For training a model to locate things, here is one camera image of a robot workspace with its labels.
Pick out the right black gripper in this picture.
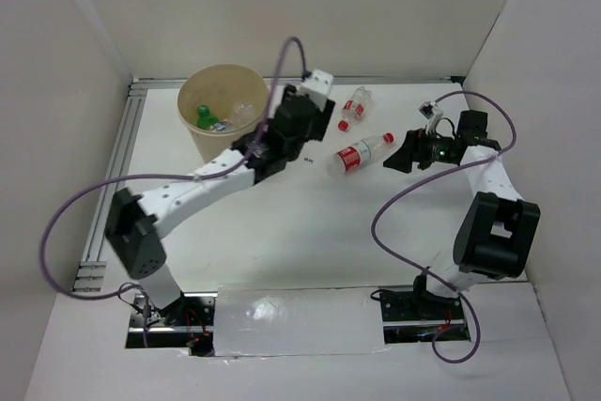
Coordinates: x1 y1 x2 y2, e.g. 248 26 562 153
384 124 457 174

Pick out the large red label bottle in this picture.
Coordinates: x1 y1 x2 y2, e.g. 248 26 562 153
327 132 395 176

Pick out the small red label bottle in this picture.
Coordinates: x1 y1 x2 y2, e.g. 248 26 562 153
338 86 373 132

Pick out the clear crushed bottle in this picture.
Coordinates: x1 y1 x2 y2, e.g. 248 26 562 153
229 102 257 128

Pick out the green plastic bottle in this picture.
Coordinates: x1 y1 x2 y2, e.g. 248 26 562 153
196 105 231 132

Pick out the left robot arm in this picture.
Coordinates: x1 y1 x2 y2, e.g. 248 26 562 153
104 81 335 325

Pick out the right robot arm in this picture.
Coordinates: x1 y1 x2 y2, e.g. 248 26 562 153
383 110 540 318

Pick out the beige round bin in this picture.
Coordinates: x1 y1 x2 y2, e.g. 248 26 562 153
177 64 270 162

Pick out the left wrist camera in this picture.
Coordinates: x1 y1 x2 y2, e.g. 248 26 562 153
299 69 333 111

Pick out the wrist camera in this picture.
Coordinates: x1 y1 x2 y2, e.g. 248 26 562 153
418 101 444 134
299 69 333 111

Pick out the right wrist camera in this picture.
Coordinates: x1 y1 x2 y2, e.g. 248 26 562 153
418 101 444 134

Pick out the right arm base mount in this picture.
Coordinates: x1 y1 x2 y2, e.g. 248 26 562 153
370 288 470 345

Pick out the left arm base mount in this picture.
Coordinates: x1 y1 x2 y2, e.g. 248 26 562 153
125 292 217 357

